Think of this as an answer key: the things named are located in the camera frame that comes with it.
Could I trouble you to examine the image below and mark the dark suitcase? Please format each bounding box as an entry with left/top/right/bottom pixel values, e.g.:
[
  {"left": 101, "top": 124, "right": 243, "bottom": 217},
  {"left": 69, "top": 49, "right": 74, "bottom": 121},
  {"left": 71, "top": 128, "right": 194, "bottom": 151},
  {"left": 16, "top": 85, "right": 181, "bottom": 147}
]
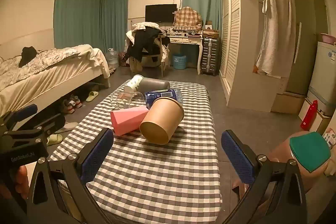
[{"left": 201, "top": 36, "right": 220, "bottom": 76}]

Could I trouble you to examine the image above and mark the yellow slipper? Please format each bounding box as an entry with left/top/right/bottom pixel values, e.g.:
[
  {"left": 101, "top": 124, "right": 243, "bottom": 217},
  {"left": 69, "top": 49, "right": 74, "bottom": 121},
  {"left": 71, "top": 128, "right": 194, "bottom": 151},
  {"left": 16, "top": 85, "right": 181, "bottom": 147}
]
[{"left": 46, "top": 134, "right": 64, "bottom": 146}]

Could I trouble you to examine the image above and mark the small white fridge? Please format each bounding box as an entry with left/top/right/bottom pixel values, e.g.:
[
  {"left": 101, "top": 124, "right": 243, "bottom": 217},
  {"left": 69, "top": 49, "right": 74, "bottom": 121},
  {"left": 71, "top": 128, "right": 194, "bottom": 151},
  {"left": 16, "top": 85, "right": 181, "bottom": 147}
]
[{"left": 307, "top": 41, "right": 336, "bottom": 117}]

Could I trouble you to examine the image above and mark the white desk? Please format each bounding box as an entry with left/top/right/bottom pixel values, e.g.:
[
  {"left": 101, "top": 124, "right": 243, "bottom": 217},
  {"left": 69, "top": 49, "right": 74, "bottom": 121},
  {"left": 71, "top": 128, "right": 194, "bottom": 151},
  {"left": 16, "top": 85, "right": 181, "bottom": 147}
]
[{"left": 165, "top": 34, "right": 204, "bottom": 75}]

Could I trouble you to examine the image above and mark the pink basin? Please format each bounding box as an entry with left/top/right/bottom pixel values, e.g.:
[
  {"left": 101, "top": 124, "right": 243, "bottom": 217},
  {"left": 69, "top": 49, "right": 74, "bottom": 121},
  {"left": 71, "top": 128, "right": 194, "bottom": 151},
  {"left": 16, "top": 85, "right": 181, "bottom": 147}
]
[{"left": 320, "top": 33, "right": 336, "bottom": 45}]

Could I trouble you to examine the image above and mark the black cloth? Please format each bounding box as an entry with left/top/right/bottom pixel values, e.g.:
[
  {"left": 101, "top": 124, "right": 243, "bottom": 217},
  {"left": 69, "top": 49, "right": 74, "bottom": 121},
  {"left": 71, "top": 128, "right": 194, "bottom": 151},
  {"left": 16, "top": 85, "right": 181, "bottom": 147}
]
[{"left": 18, "top": 46, "right": 38, "bottom": 67}]

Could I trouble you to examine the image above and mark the green pad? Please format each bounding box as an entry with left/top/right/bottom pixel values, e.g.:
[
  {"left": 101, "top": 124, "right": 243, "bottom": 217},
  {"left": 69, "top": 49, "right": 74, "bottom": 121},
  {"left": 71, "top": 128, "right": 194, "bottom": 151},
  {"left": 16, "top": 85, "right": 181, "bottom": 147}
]
[{"left": 289, "top": 131, "right": 332, "bottom": 173}]

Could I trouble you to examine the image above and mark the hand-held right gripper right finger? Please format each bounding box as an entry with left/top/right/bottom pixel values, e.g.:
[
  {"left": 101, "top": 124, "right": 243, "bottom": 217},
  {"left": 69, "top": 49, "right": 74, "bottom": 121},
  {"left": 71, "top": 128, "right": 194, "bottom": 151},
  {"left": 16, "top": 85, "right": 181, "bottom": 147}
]
[{"left": 221, "top": 130, "right": 308, "bottom": 224}]

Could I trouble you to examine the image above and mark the white hanging towel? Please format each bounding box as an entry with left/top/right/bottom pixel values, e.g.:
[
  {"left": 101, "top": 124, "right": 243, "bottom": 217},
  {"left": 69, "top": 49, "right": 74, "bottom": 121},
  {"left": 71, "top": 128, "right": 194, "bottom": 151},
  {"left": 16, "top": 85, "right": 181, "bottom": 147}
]
[{"left": 256, "top": 0, "right": 292, "bottom": 76}]

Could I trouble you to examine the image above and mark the white printed cup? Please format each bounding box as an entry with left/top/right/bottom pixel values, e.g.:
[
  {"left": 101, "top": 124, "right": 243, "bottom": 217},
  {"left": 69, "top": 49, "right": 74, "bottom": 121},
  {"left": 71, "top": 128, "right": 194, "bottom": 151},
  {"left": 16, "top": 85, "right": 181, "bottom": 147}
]
[{"left": 123, "top": 74, "right": 144, "bottom": 93}]

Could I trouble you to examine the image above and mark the pink stool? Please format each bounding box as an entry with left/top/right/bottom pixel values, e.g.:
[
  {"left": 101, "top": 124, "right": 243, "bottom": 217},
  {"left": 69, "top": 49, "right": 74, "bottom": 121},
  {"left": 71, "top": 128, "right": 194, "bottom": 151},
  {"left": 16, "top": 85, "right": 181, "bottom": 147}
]
[{"left": 232, "top": 131, "right": 330, "bottom": 201}]

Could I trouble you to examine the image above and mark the large water jug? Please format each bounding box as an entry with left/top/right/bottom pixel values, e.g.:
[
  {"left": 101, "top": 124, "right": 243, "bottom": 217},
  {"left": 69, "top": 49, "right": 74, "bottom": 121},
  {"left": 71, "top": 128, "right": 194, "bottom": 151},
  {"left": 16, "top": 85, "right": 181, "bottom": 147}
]
[{"left": 105, "top": 48, "right": 119, "bottom": 67}]

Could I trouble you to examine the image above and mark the pair of white sneakers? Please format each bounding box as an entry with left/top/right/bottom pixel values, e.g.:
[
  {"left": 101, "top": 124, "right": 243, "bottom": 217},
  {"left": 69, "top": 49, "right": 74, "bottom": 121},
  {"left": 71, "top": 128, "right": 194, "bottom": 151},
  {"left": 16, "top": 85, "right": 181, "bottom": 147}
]
[{"left": 62, "top": 95, "right": 83, "bottom": 115}]

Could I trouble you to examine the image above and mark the wooden chair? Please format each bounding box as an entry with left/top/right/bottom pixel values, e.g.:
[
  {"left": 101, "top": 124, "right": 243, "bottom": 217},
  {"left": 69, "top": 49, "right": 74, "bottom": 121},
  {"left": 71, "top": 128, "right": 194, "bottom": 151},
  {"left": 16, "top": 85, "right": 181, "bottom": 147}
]
[{"left": 141, "top": 34, "right": 169, "bottom": 78}]

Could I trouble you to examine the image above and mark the plaid cloth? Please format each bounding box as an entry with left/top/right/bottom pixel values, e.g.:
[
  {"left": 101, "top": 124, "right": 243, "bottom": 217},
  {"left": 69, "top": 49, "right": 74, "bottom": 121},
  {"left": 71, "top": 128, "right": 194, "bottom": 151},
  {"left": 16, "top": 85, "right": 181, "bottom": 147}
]
[{"left": 173, "top": 6, "right": 203, "bottom": 31}]

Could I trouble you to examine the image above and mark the floral blanket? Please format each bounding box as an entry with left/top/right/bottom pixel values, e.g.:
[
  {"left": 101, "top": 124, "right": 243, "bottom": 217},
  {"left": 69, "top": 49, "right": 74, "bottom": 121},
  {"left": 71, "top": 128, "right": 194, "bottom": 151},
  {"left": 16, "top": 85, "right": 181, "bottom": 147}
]
[{"left": 0, "top": 47, "right": 94, "bottom": 83}]

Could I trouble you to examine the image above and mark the cardboard box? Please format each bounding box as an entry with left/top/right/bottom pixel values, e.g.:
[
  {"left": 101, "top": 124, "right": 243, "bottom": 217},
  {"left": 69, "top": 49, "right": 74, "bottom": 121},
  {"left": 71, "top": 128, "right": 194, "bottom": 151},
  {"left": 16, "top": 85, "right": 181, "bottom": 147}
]
[{"left": 271, "top": 94, "right": 306, "bottom": 114}]

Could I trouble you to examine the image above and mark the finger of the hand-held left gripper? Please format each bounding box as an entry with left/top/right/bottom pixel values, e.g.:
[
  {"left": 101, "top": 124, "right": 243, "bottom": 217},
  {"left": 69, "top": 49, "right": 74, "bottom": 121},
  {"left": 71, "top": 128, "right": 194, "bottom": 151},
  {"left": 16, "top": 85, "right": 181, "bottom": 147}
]
[
  {"left": 5, "top": 114, "right": 66, "bottom": 138},
  {"left": 0, "top": 104, "right": 38, "bottom": 130}
]

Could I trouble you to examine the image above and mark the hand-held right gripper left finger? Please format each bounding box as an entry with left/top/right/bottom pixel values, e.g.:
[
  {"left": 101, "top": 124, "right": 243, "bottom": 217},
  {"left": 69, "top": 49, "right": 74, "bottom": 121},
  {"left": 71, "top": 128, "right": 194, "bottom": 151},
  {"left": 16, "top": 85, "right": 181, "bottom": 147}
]
[{"left": 26, "top": 128, "right": 114, "bottom": 224}]

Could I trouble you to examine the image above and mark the red bottle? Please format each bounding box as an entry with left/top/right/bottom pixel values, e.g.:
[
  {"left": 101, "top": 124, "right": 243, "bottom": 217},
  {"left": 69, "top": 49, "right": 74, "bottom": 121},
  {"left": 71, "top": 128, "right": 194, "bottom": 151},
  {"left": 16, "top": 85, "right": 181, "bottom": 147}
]
[{"left": 300, "top": 100, "right": 318, "bottom": 131}]

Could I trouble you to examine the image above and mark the brown paper cup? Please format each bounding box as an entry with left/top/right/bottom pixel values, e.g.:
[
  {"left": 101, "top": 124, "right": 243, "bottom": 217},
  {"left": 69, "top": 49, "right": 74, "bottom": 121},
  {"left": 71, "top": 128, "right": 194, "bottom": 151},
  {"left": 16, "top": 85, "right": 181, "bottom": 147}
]
[{"left": 139, "top": 97, "right": 184, "bottom": 145}]

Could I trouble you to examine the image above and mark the bed with cream sheet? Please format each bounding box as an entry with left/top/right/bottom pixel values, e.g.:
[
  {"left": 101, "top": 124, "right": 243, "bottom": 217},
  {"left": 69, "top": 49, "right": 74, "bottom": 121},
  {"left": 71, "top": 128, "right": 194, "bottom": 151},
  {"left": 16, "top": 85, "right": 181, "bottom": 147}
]
[{"left": 0, "top": 44, "right": 111, "bottom": 119}]

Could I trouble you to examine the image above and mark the grey cup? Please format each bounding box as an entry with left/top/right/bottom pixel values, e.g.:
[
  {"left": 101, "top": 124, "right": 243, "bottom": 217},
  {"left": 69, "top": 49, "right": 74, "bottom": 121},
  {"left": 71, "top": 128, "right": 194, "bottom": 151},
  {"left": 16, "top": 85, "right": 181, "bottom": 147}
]
[{"left": 139, "top": 77, "right": 171, "bottom": 93}]

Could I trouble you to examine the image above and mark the white louvred wardrobe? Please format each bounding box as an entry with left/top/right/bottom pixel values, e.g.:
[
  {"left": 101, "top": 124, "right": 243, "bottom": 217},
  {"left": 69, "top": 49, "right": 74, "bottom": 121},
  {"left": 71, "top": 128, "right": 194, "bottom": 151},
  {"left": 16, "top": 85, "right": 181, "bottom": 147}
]
[{"left": 219, "top": 0, "right": 290, "bottom": 113}]

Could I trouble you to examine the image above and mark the clear glass cup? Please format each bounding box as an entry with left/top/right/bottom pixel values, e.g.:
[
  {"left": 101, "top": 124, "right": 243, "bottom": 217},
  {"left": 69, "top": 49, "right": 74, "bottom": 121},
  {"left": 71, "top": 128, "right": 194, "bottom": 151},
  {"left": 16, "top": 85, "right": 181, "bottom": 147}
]
[{"left": 110, "top": 91, "right": 146, "bottom": 112}]

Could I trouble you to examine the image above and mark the grey checkered tablecloth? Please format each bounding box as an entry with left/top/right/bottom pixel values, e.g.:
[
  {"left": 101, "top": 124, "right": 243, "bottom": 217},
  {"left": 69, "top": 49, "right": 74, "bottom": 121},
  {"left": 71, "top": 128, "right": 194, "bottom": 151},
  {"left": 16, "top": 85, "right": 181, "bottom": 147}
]
[{"left": 50, "top": 80, "right": 222, "bottom": 224}]

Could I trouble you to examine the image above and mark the black monitor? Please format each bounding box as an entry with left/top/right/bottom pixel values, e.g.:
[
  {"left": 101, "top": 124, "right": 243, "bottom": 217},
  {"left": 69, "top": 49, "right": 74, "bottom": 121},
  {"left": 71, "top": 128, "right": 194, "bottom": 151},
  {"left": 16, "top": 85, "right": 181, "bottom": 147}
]
[{"left": 145, "top": 4, "right": 178, "bottom": 23}]

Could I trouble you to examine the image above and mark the blue plastic basket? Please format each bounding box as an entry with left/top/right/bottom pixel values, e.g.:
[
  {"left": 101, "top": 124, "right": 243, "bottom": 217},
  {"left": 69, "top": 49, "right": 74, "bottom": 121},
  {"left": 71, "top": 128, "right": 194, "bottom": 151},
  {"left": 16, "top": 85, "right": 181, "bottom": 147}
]
[{"left": 172, "top": 54, "right": 187, "bottom": 70}]

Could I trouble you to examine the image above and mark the pile of clothes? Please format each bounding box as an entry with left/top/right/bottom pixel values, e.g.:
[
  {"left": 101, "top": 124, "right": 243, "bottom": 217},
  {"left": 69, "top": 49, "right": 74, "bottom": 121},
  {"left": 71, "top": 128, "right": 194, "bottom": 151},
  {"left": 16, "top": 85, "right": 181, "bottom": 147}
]
[{"left": 125, "top": 22, "right": 169, "bottom": 62}]

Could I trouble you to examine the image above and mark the pink rectangular box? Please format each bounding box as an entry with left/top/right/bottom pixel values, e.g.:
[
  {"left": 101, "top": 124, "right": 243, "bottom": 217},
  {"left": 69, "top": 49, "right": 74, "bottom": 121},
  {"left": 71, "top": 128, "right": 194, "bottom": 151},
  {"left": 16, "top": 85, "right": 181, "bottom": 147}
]
[{"left": 110, "top": 106, "right": 149, "bottom": 136}]

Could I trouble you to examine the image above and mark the blue snack packet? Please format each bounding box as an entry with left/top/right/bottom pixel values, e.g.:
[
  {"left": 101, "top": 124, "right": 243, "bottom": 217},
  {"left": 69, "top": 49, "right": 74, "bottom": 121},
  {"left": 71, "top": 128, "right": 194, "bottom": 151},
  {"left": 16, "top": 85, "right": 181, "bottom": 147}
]
[{"left": 144, "top": 88, "right": 183, "bottom": 110}]

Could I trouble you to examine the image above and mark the grey door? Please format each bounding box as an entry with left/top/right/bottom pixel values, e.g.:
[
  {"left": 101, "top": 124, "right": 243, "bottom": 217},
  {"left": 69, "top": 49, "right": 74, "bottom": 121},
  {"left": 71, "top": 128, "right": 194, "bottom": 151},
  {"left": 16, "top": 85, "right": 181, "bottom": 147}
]
[{"left": 285, "top": 0, "right": 329, "bottom": 96}]

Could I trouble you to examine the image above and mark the person's left hand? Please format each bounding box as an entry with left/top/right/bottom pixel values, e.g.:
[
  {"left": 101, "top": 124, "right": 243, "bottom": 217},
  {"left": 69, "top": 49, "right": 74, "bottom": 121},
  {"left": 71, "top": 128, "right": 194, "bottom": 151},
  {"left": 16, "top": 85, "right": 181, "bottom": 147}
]
[{"left": 15, "top": 165, "right": 30, "bottom": 199}]

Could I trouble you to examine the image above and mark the green slipper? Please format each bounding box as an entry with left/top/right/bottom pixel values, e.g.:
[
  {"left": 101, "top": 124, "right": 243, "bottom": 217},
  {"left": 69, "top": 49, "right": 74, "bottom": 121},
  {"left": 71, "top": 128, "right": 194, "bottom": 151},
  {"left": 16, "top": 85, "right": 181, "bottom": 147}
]
[{"left": 86, "top": 91, "right": 99, "bottom": 103}]

